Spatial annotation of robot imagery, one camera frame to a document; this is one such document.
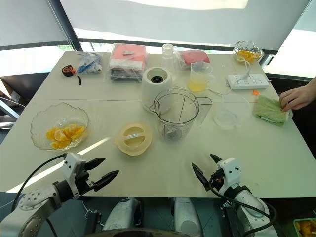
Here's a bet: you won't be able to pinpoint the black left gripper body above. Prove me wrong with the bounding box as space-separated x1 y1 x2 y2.
74 164 97 196

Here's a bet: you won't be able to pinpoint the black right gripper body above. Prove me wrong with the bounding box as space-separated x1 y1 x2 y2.
209 169 225 191

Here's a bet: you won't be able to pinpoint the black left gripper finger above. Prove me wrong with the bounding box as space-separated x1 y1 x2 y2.
85 158 106 171
92 169 119 192

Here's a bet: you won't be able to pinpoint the cream blender lid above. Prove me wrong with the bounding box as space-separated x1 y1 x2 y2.
113 121 153 157

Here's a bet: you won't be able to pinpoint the peeled orange segments pile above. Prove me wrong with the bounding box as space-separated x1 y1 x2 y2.
45 123 87 150

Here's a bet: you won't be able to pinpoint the large wavy glass bowl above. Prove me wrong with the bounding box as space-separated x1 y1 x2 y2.
30 102 90 152

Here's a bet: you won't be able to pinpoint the bare person hand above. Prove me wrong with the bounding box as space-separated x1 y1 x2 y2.
278 85 313 112

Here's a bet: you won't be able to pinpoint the silver robot leg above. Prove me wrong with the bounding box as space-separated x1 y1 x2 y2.
102 197 144 232
172 197 203 237

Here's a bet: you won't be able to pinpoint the empty clear plastic cup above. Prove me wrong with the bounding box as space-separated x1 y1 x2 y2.
213 95 249 129

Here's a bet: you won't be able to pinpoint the clear blender jar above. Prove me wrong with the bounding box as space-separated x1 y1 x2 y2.
149 88 213 143

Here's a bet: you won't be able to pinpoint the green folded cloth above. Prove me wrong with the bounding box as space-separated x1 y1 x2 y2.
251 95 293 128

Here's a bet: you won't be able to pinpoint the measuring cup with yellow juice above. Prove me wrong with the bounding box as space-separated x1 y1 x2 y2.
188 61 216 93

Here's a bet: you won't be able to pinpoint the white power strip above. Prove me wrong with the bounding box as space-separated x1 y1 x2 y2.
227 73 270 90

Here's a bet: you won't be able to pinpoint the white blender base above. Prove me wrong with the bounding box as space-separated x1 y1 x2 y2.
141 66 175 114

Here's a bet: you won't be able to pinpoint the orange black tape measure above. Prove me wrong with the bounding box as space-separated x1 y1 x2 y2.
61 64 77 77

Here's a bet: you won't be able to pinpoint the plastic bag of blue items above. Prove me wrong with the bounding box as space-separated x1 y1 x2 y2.
75 51 104 75

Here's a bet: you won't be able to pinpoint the green plastic bin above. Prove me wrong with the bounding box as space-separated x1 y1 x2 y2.
293 218 316 237

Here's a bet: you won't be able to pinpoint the grey chair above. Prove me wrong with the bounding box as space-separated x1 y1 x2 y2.
0 95 27 130

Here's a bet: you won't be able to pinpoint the red cloth in plastic bag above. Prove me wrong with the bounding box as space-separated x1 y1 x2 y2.
176 50 211 71

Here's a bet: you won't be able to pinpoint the bagged stack of cloths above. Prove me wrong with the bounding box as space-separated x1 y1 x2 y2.
103 43 150 83

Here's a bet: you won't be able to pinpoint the orange pieces in small bowl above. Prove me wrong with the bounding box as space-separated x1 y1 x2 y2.
236 50 262 64

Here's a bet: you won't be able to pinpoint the small wavy glass bowl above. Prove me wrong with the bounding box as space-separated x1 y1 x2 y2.
233 40 265 65

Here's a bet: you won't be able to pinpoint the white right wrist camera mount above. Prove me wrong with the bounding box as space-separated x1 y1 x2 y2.
216 158 241 196

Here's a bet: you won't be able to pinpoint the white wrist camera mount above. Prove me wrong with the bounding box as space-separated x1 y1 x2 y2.
61 152 87 199
216 158 241 196

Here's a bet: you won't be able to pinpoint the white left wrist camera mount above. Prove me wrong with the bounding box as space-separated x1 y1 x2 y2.
61 152 87 199

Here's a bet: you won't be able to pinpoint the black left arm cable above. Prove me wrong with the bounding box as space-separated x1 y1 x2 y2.
11 153 68 213

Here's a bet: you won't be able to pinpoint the black metal bracket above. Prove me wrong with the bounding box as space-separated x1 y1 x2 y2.
85 210 102 234

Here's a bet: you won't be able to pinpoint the white power strip cable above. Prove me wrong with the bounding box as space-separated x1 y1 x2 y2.
208 81 233 96

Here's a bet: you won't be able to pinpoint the white plug with cable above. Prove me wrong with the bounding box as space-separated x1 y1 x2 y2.
233 56 251 86

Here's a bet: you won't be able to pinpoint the black window frame post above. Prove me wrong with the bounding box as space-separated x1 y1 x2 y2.
48 0 83 52

